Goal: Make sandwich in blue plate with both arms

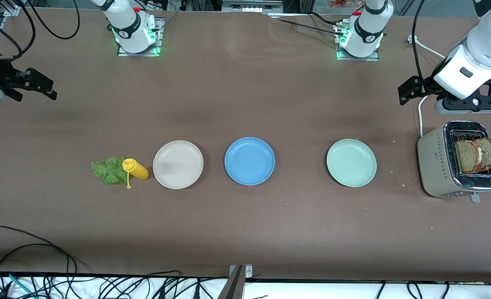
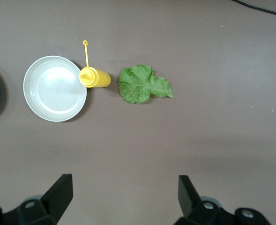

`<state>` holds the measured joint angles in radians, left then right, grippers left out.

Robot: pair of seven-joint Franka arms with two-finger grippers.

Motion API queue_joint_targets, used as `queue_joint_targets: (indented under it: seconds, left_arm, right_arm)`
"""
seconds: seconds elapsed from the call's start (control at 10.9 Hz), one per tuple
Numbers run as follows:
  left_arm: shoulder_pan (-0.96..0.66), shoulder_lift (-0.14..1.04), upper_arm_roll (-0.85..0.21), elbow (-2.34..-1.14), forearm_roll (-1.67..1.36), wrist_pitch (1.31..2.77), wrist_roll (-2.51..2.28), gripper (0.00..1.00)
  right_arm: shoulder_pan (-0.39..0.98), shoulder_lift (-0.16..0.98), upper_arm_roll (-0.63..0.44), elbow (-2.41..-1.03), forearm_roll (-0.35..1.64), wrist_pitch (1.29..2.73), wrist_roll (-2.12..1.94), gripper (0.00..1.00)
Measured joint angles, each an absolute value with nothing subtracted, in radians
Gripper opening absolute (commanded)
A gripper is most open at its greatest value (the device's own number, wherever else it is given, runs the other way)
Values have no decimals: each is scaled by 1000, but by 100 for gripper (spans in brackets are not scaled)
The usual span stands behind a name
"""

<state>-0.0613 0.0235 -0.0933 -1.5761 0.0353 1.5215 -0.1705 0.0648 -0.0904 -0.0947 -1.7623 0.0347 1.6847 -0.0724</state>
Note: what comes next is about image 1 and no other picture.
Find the brown bread slice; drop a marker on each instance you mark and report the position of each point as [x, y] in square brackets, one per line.
[489, 153]
[466, 157]

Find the green lettuce leaf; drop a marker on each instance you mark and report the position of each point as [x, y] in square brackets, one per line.
[108, 170]

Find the yellow mustard squeeze bottle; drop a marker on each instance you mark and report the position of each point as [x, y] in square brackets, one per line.
[139, 171]

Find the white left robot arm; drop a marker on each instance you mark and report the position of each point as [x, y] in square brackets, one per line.
[367, 29]

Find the mint green plate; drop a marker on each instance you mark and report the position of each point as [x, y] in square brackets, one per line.
[351, 162]

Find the beige plate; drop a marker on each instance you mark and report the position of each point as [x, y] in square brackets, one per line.
[178, 165]

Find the blue plate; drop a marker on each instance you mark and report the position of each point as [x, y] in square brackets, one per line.
[249, 161]

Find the beige and chrome toaster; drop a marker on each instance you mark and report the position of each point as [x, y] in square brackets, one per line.
[434, 166]

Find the colourful snack packet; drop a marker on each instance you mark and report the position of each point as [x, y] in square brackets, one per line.
[340, 3]

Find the grey metal box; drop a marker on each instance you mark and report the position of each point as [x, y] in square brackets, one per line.
[251, 5]

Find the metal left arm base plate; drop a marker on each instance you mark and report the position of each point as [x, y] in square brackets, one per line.
[358, 59]

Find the aluminium frame corner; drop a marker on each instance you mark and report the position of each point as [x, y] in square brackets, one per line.
[10, 10]

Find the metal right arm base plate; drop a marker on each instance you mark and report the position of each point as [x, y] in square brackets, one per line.
[159, 37]

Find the aluminium table edge bracket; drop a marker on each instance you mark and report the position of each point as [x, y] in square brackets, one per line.
[235, 286]

